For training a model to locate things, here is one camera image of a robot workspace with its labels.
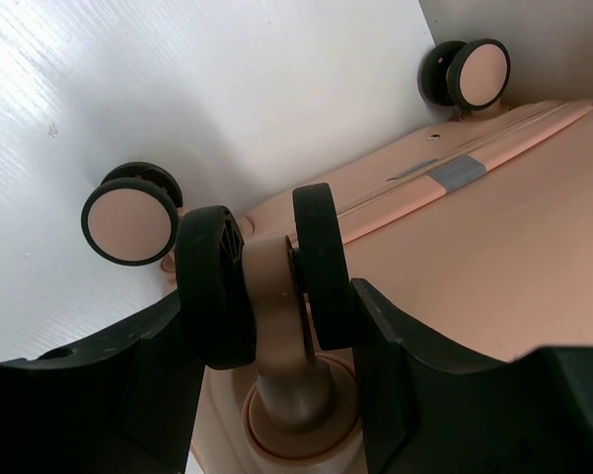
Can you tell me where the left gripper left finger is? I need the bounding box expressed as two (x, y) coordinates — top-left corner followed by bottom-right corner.
(0, 293), (204, 473)

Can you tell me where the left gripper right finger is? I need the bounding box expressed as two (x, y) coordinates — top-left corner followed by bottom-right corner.
(352, 278), (593, 473)

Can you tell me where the pink suitcase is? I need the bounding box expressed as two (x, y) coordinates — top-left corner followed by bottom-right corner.
(81, 39), (593, 473)

